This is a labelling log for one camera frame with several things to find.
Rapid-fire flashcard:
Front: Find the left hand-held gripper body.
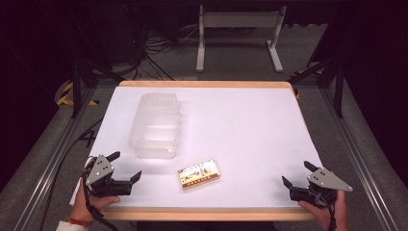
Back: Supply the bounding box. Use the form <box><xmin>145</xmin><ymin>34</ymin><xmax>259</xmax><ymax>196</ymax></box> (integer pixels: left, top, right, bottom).
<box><xmin>85</xmin><ymin>154</ymin><xmax>133</xmax><ymax>198</ymax></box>

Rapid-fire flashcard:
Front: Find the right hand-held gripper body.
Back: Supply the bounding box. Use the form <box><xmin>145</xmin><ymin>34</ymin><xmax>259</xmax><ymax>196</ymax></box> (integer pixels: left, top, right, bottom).
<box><xmin>289</xmin><ymin>167</ymin><xmax>354</xmax><ymax>209</ymax></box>

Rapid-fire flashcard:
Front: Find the person's right hand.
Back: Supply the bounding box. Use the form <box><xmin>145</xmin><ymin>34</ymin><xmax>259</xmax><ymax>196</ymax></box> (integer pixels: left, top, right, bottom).
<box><xmin>297</xmin><ymin>190</ymin><xmax>349</xmax><ymax>231</ymax></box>

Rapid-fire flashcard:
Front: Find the person's left hand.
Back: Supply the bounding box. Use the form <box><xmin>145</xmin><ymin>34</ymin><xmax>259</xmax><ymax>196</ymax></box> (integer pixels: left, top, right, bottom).
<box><xmin>69</xmin><ymin>182</ymin><xmax>121</xmax><ymax>223</ymax></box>

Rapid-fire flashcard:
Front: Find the translucent plastic container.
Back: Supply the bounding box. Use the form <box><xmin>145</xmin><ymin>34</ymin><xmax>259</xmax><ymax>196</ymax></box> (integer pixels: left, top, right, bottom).
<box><xmin>128</xmin><ymin>92</ymin><xmax>182</xmax><ymax>160</ymax></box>

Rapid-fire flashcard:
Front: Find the yellow red snack box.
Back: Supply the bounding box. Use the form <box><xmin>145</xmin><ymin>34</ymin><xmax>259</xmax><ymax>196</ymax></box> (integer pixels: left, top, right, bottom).
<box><xmin>177</xmin><ymin>159</ymin><xmax>221</xmax><ymax>192</ymax></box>

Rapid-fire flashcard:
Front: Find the white table mat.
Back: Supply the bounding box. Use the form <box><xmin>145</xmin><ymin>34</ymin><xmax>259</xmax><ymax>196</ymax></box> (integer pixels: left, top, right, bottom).
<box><xmin>69</xmin><ymin>86</ymin><xmax>323</xmax><ymax>210</ymax></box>

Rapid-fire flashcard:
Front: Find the yellow black hazard tape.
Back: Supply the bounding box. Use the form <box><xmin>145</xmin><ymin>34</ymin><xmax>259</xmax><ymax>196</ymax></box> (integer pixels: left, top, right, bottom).
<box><xmin>57</xmin><ymin>81</ymin><xmax>99</xmax><ymax>107</ymax></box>

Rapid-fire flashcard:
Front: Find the white metal stand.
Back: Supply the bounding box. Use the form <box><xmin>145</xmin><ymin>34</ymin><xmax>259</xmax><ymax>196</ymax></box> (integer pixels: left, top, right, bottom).
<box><xmin>195</xmin><ymin>4</ymin><xmax>288</xmax><ymax>73</ymax></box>

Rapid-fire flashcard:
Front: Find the right hand-held gripper black cable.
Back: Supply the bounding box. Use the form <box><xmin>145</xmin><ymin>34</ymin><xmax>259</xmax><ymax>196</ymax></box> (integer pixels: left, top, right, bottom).
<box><xmin>316</xmin><ymin>192</ymin><xmax>337</xmax><ymax>231</ymax></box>

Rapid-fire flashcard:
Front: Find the hand-held gripper black cable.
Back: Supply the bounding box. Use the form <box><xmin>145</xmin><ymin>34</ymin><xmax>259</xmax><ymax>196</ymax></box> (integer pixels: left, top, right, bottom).
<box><xmin>316</xmin><ymin>192</ymin><xmax>337</xmax><ymax>231</ymax></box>
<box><xmin>82</xmin><ymin>156</ymin><xmax>120</xmax><ymax>231</ymax></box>

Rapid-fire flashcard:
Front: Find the aluminium floor rail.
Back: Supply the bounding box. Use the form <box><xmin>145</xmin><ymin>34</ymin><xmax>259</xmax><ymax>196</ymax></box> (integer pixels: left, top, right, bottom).
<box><xmin>12</xmin><ymin>87</ymin><xmax>98</xmax><ymax>231</ymax></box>
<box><xmin>319</xmin><ymin>87</ymin><xmax>400</xmax><ymax>231</ymax></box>

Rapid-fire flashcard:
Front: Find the black floor cable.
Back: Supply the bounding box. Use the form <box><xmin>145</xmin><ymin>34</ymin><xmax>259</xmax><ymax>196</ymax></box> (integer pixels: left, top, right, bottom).
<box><xmin>38</xmin><ymin>117</ymin><xmax>104</xmax><ymax>231</ymax></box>

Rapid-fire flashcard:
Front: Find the left hand-held gripper black cable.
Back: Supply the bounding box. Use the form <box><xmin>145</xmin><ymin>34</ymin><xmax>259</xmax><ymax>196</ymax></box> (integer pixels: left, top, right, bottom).
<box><xmin>82</xmin><ymin>156</ymin><xmax>120</xmax><ymax>231</ymax></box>

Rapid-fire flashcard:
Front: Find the red bracelet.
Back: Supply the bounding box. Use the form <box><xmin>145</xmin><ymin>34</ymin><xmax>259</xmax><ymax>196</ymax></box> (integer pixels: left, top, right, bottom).
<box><xmin>64</xmin><ymin>217</ymin><xmax>94</xmax><ymax>228</ymax></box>

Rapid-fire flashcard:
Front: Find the black metal frame stand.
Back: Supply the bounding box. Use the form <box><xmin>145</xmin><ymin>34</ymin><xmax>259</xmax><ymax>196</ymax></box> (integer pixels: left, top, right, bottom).
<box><xmin>70</xmin><ymin>57</ymin><xmax>127</xmax><ymax>119</ymax></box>
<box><xmin>287</xmin><ymin>57</ymin><xmax>346</xmax><ymax>119</ymax></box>

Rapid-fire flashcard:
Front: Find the bundle of black floor cables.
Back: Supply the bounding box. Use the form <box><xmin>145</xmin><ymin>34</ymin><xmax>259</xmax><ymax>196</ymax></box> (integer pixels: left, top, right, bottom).
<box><xmin>126</xmin><ymin>23</ymin><xmax>200</xmax><ymax>81</ymax></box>

